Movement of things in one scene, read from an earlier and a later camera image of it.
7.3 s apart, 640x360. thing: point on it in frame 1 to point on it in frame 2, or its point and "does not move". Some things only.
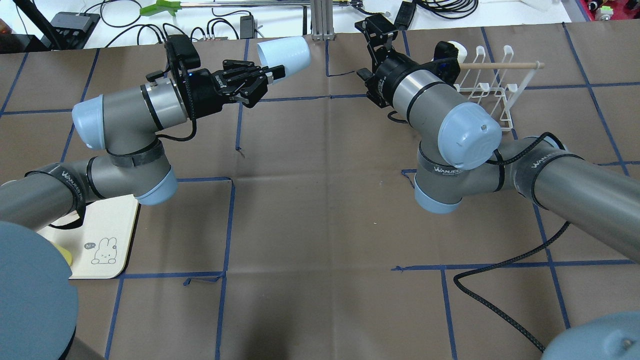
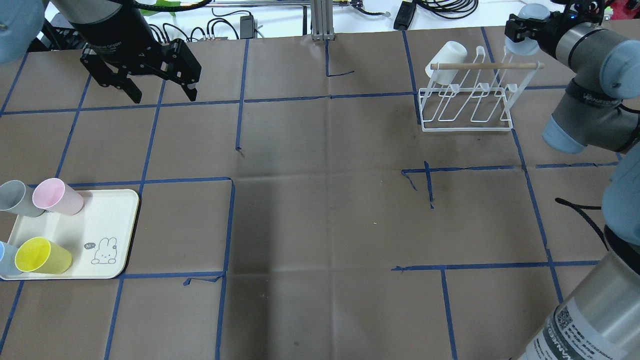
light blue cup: [292, 52] to [530, 45]
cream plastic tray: [101, 247] does not move
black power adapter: [404, 15] does not move
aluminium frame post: [322, 20] does not move
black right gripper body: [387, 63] to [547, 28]
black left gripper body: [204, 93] to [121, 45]
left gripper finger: [278, 71] to [191, 93]
